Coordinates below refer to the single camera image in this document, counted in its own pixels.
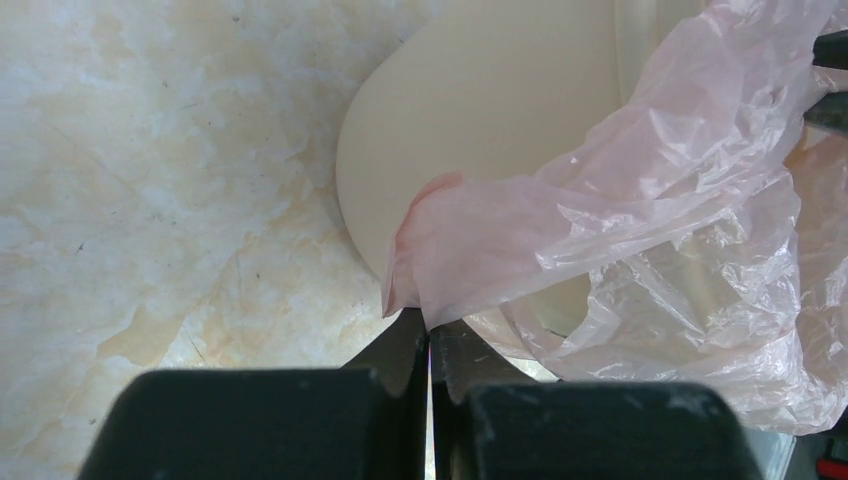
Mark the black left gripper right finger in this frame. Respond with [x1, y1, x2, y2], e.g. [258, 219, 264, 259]
[429, 320, 535, 479]

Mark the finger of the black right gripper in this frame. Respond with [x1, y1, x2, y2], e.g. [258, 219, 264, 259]
[803, 91, 848, 136]
[812, 29, 848, 70]

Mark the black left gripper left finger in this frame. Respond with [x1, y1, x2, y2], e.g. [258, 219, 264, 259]
[343, 308, 430, 479]

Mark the pink plastic trash bag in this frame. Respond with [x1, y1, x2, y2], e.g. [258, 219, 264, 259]
[382, 1, 847, 435]

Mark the cream capybara trash bin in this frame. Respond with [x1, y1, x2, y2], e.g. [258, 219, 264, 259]
[335, 0, 713, 339]

